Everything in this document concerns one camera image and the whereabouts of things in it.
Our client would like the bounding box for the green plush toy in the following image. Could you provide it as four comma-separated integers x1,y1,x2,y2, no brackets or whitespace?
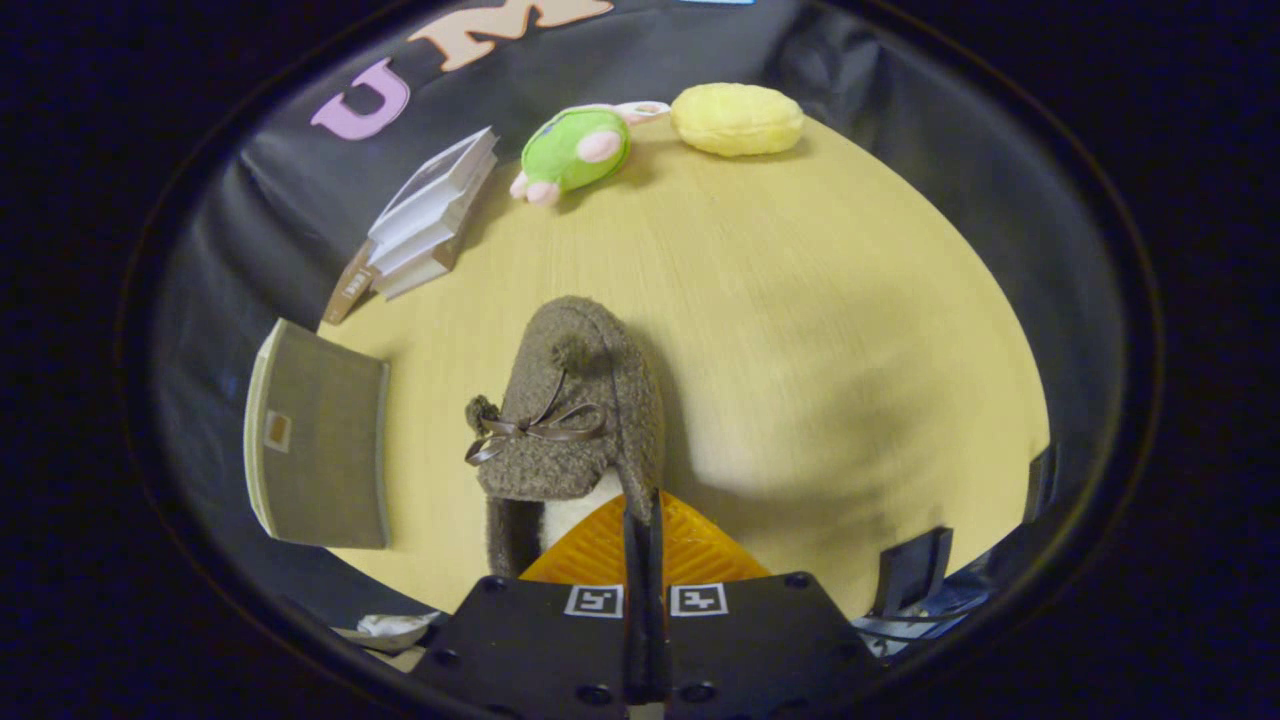
508,100,671,209

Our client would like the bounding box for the yellow plush toy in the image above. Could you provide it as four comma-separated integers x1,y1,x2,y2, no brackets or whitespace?
670,83,806,158

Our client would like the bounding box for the white crumpled bag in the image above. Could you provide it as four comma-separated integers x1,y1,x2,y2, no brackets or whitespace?
355,612,441,651

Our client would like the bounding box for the white book portrait cover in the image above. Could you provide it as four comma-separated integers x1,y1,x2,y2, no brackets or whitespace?
368,127,498,241

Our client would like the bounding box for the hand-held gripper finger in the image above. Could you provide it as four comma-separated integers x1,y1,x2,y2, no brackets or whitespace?
645,488,881,720
410,488,646,720

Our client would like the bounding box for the black bracket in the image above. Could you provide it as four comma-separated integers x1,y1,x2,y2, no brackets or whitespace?
1024,445,1058,523
873,527,954,617

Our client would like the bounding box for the white book brown cover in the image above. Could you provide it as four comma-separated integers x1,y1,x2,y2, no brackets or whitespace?
375,235,466,301

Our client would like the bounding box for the brown fabric storage box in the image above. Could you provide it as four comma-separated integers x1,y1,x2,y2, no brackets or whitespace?
243,318,391,551

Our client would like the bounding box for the brown fuzzy shoe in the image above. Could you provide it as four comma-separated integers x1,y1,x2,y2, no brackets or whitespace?
463,295,669,581

